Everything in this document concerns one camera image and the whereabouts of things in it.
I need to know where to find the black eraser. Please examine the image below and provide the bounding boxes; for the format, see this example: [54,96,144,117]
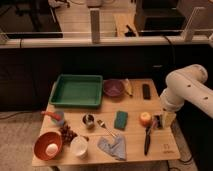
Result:
[142,84,151,100]

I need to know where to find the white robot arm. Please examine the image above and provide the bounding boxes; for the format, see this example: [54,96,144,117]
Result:
[160,64,213,119]

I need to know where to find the small dark toy block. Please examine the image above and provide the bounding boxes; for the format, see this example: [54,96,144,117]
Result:
[154,115,163,129]

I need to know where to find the orange apple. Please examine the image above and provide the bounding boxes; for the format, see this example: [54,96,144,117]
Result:
[139,112,152,127]

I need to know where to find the green sponge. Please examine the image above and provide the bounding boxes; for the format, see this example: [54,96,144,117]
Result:
[114,111,128,130]

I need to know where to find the purple bowl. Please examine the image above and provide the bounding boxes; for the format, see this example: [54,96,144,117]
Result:
[103,79,124,97]

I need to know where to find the blue cloth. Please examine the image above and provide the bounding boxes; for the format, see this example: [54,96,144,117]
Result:
[97,134,127,161]

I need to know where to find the metal fork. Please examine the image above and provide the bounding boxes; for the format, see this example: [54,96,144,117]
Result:
[97,120,116,138]

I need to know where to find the small metal cup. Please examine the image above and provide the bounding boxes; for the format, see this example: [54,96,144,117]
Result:
[82,114,95,129]

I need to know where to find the black tool on desk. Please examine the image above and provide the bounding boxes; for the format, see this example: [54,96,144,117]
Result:
[125,25,136,37]

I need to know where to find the white cup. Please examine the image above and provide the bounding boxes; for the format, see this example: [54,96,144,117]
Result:
[70,136,88,159]

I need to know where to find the black box on desk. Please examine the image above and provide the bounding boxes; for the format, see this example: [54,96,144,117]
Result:
[134,0,185,36]

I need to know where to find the green plastic tray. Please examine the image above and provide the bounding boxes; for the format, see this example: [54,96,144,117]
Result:
[49,74,103,108]

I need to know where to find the bunch of dark grapes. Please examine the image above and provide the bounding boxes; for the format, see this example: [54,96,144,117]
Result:
[59,123,77,145]

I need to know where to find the blue cup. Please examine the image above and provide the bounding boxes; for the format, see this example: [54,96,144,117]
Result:
[51,111,65,126]

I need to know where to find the orange carrot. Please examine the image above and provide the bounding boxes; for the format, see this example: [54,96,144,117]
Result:
[41,111,62,121]

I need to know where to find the white egg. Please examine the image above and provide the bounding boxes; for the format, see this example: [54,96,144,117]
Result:
[46,144,58,156]

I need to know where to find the orange bowl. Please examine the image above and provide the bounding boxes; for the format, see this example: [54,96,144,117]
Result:
[34,132,62,161]

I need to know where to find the black monitor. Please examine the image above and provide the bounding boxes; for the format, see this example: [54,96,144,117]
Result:
[0,0,63,39]

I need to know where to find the black handled knife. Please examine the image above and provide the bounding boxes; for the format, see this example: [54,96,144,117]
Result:
[144,121,156,156]

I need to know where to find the white slanted bracket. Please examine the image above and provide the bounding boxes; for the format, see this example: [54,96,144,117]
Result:
[181,7,206,42]

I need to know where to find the white divider post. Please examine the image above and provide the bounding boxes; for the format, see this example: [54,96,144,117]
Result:
[90,8,100,44]

